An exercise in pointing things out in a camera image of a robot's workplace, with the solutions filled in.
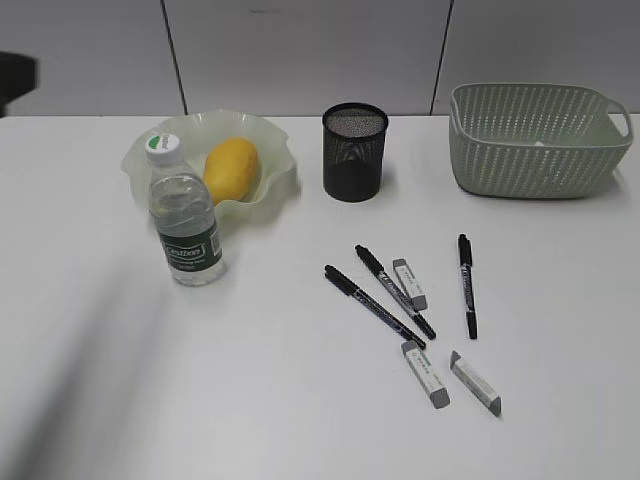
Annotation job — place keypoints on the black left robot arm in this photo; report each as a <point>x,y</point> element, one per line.
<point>19,76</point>

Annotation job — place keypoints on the black mesh pen holder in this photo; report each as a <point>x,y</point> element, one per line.
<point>354,137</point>

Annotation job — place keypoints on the yellow mango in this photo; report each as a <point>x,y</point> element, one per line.
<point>230,169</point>

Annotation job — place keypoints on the black marker pen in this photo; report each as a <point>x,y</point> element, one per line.
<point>466,263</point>
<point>349,288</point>
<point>380,274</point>

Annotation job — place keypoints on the light green plastic basket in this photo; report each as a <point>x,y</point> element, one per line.
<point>493,128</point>

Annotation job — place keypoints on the frosted green wavy plate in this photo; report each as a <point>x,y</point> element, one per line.
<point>199,134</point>

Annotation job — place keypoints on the white grey eraser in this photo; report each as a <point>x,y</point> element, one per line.
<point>425,374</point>
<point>409,284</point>
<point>475,383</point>

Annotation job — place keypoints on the clear water bottle green label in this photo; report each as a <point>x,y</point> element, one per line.
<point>182,211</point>

